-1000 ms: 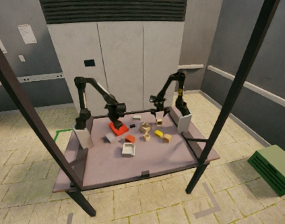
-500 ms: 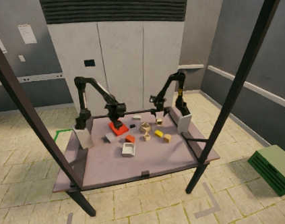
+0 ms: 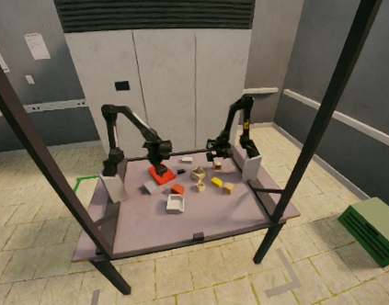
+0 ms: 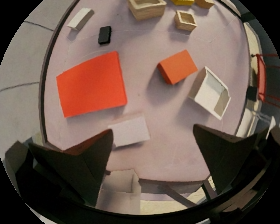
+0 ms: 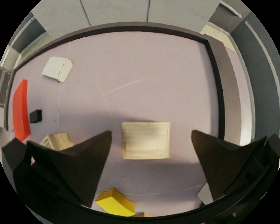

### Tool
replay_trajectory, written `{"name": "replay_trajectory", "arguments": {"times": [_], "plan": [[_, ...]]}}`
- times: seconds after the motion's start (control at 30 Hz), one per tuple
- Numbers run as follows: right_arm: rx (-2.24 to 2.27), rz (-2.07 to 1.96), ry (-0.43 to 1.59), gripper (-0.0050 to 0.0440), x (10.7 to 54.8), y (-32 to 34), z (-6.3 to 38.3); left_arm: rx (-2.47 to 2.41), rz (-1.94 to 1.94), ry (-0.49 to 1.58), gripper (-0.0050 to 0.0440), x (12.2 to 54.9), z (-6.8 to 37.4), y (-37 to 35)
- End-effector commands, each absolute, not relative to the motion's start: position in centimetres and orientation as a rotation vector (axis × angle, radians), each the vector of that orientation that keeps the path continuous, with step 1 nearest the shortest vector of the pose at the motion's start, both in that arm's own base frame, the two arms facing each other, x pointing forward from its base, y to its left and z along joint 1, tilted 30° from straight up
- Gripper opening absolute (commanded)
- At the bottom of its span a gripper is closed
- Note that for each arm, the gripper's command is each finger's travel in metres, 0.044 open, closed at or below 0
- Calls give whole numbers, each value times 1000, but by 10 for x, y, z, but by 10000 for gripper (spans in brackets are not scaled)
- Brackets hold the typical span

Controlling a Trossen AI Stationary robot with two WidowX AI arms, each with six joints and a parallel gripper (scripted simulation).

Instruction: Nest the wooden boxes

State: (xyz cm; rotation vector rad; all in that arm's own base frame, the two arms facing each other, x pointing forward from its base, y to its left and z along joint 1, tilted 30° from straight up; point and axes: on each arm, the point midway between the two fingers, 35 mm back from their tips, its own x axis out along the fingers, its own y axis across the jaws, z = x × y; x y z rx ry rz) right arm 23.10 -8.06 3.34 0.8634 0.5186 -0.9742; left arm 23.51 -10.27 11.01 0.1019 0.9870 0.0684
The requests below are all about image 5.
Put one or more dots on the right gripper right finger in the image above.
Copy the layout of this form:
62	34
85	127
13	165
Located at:
222	161

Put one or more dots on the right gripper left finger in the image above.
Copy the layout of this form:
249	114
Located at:
79	167

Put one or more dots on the orange flat rectangular board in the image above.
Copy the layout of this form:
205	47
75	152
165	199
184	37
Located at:
19	110

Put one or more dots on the yellow cube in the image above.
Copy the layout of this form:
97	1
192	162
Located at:
115	203

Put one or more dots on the white rectangular block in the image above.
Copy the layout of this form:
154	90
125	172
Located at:
57	68

